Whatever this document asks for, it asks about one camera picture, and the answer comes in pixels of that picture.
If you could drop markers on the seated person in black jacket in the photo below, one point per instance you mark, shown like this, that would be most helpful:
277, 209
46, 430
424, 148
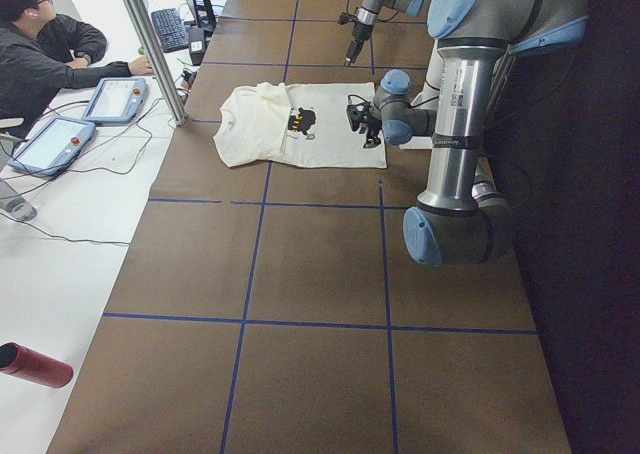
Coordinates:
43, 52

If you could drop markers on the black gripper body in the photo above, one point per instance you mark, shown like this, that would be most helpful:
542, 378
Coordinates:
370, 135
358, 33

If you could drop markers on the black box with white label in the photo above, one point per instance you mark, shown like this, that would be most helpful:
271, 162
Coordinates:
197, 45

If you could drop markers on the red cylindrical bottle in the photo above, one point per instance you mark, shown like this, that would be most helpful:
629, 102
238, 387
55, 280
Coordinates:
24, 363

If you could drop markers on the black keyboard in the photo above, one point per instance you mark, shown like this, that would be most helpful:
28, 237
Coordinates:
170, 30

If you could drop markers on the clear plastic water bottle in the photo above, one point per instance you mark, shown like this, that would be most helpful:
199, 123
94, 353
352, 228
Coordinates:
14, 204

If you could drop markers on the far teach pendant tablet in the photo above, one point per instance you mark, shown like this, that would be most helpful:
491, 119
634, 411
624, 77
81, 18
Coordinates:
116, 100

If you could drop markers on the teach pendant tablet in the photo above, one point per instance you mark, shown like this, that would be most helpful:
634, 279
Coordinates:
54, 147
116, 100

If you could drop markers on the aluminium frame post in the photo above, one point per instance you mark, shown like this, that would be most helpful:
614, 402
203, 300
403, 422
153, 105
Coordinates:
144, 29

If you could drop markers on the near teach pendant tablet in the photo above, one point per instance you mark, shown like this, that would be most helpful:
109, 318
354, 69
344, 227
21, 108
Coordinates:
54, 147

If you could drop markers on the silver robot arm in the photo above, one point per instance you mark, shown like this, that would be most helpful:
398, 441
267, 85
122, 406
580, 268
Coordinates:
460, 217
364, 20

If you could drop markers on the cream long-sleeve cat shirt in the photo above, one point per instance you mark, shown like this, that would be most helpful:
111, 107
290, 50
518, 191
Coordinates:
304, 125

